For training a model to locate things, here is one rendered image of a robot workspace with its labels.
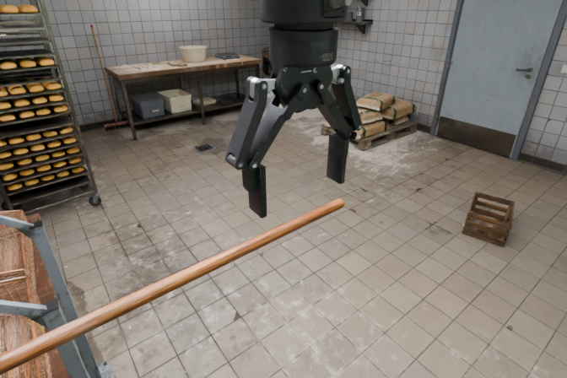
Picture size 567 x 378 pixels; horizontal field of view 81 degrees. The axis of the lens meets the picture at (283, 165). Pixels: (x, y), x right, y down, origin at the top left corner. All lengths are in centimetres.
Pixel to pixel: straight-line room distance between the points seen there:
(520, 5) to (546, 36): 44
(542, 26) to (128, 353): 468
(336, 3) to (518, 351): 227
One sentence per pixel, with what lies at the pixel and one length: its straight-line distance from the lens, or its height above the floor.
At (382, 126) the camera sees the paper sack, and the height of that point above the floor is 23.
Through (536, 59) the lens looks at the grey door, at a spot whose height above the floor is 117.
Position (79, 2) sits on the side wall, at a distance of 558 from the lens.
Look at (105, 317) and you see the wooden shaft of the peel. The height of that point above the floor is 120.
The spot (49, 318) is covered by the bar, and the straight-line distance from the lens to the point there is 120.
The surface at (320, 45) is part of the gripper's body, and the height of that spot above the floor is 167.
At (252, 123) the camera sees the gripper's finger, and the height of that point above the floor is 160.
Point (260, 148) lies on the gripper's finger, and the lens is 37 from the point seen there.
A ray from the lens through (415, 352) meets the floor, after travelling 220.
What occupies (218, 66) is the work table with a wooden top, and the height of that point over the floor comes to 87.
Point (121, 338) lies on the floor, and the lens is 231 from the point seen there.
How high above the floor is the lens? 171
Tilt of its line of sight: 26 degrees down
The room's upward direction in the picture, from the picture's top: straight up
